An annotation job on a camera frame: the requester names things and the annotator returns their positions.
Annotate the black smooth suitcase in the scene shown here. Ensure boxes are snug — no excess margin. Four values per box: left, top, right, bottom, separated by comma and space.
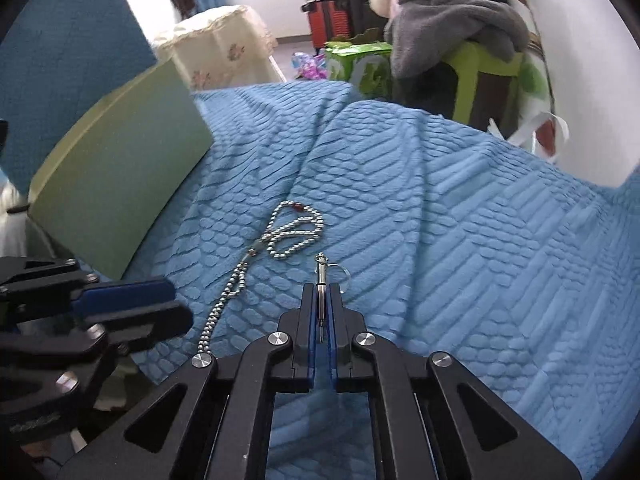
345, 0, 392, 43

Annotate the colourful crumpled cloth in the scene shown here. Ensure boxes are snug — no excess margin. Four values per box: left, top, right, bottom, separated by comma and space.
291, 51, 329, 82

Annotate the dark blue textured cloth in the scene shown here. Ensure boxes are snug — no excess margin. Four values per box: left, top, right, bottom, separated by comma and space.
0, 0, 157, 197

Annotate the pale green jewelry box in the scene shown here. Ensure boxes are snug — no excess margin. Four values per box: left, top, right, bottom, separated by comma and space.
27, 55, 214, 282

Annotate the grey fleece blanket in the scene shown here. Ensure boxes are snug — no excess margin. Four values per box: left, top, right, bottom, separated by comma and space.
384, 0, 532, 82

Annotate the silver metal pendant with ring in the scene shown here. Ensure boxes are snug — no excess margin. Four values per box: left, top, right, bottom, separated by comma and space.
312, 251, 352, 342

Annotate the silver bead necklace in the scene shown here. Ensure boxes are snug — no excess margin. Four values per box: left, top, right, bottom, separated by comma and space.
198, 200, 327, 357

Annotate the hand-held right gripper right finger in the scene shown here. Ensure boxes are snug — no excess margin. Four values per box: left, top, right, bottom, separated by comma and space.
325, 282, 584, 480

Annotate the floral printed quilt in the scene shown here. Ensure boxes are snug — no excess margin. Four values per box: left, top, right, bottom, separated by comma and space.
509, 0, 560, 163

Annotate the white wardrobe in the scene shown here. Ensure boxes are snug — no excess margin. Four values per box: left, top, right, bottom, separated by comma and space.
117, 0, 182, 47

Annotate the white plastic bag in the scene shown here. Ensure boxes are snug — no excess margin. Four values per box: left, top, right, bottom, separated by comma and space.
487, 112, 571, 157

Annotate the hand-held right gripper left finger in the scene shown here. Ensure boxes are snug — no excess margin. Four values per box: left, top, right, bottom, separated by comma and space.
56, 282, 318, 480

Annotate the light blue textured blanket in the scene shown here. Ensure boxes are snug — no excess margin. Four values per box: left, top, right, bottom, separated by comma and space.
120, 80, 640, 480

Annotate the green cardboard box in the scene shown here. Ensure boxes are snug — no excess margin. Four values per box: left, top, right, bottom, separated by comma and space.
324, 29, 395, 102

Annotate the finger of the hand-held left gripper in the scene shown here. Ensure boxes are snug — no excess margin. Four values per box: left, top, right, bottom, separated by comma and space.
0, 256, 177, 322
0, 300, 194, 401

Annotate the red suitcase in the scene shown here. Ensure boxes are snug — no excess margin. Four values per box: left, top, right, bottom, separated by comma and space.
305, 0, 355, 57

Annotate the green plastic stool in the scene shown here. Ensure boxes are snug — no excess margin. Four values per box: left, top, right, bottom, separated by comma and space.
439, 41, 527, 130

